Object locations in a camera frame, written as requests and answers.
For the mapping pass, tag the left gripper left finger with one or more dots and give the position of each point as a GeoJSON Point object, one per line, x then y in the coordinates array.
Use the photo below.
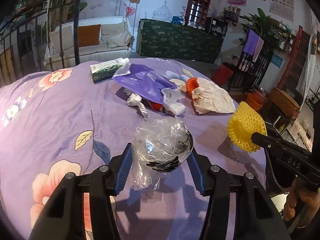
{"type": "Point", "coordinates": [63, 214]}

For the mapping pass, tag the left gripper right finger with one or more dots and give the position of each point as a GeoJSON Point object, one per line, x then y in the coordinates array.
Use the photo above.
{"type": "Point", "coordinates": [256, 216]}

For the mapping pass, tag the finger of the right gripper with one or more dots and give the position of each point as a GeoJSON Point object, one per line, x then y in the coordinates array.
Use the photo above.
{"type": "Point", "coordinates": [281, 148]}

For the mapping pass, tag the yellow foam fruit net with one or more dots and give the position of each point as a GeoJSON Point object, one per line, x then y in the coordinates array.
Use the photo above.
{"type": "Point", "coordinates": [242, 125]}

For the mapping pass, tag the white paper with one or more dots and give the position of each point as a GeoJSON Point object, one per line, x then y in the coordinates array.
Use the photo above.
{"type": "Point", "coordinates": [209, 97]}

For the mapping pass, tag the clear plastic bag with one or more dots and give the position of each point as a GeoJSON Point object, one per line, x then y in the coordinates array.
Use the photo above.
{"type": "Point", "coordinates": [160, 146]}

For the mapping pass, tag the purple tissue package bag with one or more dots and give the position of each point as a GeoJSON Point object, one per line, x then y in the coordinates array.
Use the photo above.
{"type": "Point", "coordinates": [143, 81]}

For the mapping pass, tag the brown patterned stool cushion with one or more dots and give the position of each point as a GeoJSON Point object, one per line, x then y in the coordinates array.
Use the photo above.
{"type": "Point", "coordinates": [284, 102]}

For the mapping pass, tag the orange plastic bucket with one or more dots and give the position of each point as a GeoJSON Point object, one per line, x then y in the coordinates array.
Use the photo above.
{"type": "Point", "coordinates": [256, 100]}

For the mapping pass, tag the red ladder shelf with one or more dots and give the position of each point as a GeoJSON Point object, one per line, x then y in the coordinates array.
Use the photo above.
{"type": "Point", "coordinates": [295, 64]}

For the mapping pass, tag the black metal towel rack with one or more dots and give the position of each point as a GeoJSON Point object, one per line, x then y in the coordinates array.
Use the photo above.
{"type": "Point", "coordinates": [247, 73]}

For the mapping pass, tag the red paper bag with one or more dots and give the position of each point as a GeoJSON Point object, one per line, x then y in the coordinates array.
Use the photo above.
{"type": "Point", "coordinates": [221, 75]}

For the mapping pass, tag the purple floral tablecloth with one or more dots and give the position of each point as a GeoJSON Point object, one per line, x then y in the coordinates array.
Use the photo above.
{"type": "Point", "coordinates": [57, 122]}

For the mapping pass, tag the pink hanging towel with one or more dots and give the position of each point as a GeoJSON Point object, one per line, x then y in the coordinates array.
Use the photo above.
{"type": "Point", "coordinates": [258, 49]}

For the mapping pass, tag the purple hanging towel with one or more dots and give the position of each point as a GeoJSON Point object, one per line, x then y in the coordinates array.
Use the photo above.
{"type": "Point", "coordinates": [251, 42]}

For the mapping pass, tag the green potted plant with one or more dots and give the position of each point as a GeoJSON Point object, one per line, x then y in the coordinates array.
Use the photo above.
{"type": "Point", "coordinates": [269, 29]}

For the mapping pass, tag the white torn wrapper piece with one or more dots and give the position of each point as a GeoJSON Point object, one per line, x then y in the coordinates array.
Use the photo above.
{"type": "Point", "coordinates": [171, 102]}

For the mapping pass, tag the small white crumpled wrapper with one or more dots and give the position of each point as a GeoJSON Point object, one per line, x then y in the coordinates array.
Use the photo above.
{"type": "Point", "coordinates": [135, 100]}

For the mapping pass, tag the green white tissue box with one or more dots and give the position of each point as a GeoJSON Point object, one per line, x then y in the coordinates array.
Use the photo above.
{"type": "Point", "coordinates": [105, 70]}

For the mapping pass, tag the red telephone booth cabinet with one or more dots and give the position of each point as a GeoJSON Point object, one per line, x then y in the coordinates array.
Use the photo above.
{"type": "Point", "coordinates": [196, 13]}

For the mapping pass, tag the green patterned counter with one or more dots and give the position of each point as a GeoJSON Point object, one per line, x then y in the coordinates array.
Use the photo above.
{"type": "Point", "coordinates": [163, 39]}

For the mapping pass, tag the white swing sofa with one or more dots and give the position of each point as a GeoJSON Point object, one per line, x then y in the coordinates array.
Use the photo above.
{"type": "Point", "coordinates": [99, 39]}

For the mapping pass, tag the black iron railing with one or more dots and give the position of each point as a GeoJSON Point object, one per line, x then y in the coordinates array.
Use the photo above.
{"type": "Point", "coordinates": [25, 38]}

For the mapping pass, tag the orange brown cushion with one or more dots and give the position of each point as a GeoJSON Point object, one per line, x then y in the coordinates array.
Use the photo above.
{"type": "Point", "coordinates": [88, 35]}

